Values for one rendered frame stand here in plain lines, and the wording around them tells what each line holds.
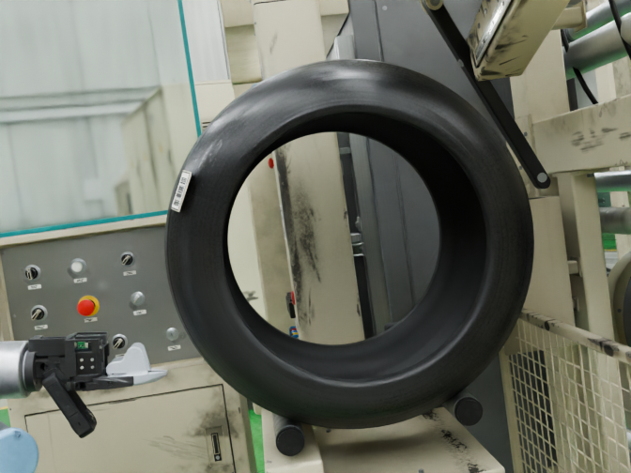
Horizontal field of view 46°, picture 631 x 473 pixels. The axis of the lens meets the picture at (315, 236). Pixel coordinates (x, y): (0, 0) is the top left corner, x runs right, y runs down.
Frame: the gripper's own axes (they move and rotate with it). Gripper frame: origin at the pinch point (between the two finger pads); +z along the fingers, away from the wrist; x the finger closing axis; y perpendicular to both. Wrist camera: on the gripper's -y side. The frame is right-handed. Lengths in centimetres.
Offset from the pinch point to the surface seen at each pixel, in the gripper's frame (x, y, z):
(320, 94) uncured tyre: -12, 43, 26
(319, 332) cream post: 28.0, 1.6, 28.6
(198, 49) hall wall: 944, 249, -51
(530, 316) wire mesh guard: 9, 7, 65
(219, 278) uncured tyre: -12.3, 16.9, 10.4
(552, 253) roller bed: 21, 17, 74
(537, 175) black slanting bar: 21, 32, 71
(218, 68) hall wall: 951, 223, -25
